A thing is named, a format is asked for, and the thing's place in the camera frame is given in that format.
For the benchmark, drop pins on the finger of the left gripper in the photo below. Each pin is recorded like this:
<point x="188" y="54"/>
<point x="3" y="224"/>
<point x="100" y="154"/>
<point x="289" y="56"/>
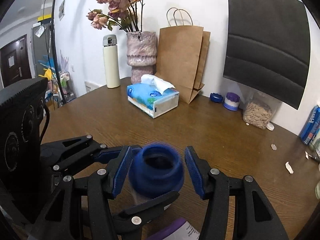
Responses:
<point x="129" y="223"/>
<point x="76" y="154"/>

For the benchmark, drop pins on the dried pink flowers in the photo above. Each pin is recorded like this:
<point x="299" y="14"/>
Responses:
<point x="123" y="14"/>

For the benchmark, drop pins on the brown paper bag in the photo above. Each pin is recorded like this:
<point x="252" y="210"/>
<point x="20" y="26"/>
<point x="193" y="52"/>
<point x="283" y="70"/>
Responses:
<point x="182" y="53"/>

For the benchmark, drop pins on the cluttered storage rack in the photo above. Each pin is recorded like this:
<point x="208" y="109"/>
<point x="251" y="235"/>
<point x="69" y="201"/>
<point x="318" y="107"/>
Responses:
<point x="53" y="92"/>

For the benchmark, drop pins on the blue plastic jar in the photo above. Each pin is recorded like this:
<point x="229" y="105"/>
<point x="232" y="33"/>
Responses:
<point x="155" y="170"/>

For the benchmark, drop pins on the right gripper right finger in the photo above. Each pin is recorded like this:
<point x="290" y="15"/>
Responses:
<point x="254" y="217"/>

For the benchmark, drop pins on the blue drink can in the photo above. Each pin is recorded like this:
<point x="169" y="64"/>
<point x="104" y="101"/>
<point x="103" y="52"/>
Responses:
<point x="311" y="126"/>

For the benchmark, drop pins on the pink ceramic vase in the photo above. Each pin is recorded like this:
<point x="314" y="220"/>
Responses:
<point x="141" y="54"/>

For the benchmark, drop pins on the white board on floor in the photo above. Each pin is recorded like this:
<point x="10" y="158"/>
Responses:
<point x="89" y="86"/>

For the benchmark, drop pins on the purple plastic jar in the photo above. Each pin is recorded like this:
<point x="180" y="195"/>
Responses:
<point x="178" y="229"/>

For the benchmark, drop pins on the dark wooden door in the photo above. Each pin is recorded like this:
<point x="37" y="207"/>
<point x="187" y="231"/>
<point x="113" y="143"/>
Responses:
<point x="14" y="62"/>

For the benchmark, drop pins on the white bottle cap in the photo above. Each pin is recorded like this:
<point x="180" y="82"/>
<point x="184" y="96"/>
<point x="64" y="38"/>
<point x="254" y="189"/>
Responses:
<point x="270" y="126"/>

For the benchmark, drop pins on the blue jar lid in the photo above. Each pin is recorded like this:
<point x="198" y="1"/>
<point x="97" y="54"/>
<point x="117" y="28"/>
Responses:
<point x="216" y="98"/>

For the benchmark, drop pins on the studio light on stand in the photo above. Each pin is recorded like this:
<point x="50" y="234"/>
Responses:
<point x="53" y="46"/>

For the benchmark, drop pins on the cream thermos bottle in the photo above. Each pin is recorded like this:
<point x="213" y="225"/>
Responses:
<point x="110" y="53"/>

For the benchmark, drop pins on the clear container of seeds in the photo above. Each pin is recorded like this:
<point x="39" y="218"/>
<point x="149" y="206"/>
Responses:
<point x="259" y="109"/>

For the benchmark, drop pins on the white paper scrap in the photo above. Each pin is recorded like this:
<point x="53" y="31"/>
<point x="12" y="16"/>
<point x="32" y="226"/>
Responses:
<point x="289" y="168"/>

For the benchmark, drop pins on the small purple white jar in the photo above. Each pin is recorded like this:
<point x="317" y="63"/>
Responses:
<point x="231" y="101"/>

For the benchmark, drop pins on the grey refrigerator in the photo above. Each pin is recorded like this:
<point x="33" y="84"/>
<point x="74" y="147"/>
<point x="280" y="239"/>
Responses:
<point x="41" y="47"/>

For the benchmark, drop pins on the black paper bag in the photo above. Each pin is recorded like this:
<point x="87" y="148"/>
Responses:
<point x="268" y="47"/>

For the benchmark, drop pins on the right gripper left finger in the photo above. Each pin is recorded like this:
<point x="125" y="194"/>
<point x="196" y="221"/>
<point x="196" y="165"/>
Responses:
<point x="76" y="203"/>

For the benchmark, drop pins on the blue tissue box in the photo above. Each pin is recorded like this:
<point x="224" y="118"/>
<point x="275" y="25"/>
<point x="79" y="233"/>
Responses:
<point x="153" y="95"/>

